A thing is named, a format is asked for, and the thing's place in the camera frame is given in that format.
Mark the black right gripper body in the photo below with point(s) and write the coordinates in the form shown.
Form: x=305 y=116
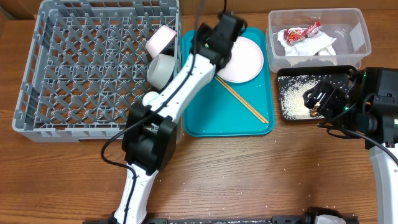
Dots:
x=325 y=98

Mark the brown food scrap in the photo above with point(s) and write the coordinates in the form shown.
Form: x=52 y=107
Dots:
x=314 y=111

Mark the white rice pile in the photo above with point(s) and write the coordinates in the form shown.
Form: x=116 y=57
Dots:
x=291 y=90

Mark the wooden chopstick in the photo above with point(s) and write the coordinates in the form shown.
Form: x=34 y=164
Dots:
x=241 y=102
x=245 y=102

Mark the large white round plate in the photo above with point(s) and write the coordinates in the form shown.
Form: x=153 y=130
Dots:
x=246 y=62

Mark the grey small bowl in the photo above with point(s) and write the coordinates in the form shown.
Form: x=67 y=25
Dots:
x=160 y=70

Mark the white plastic cup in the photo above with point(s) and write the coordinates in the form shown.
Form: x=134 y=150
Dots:
x=148 y=97

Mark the white shallow bowl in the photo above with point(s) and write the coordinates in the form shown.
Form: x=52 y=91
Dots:
x=160 y=40

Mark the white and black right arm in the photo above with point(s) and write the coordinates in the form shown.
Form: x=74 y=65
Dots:
x=368 y=111

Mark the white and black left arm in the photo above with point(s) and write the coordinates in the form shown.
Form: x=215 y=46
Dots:
x=149 y=139

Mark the clear plastic waste bin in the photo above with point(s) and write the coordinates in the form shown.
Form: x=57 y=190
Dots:
x=347 y=25

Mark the black rectangular tray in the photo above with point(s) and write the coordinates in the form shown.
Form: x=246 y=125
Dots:
x=334 y=75

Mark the crumpled white paper napkin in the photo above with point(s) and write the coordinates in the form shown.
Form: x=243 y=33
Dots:
x=320 y=44

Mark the red snack wrapper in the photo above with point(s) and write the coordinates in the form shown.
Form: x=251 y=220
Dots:
x=293 y=36

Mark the teal serving tray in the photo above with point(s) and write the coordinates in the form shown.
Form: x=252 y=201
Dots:
x=215 y=112

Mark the grey plastic dish rack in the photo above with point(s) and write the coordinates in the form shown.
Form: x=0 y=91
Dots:
x=87 y=65

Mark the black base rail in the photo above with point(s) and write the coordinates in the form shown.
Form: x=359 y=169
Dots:
x=284 y=219

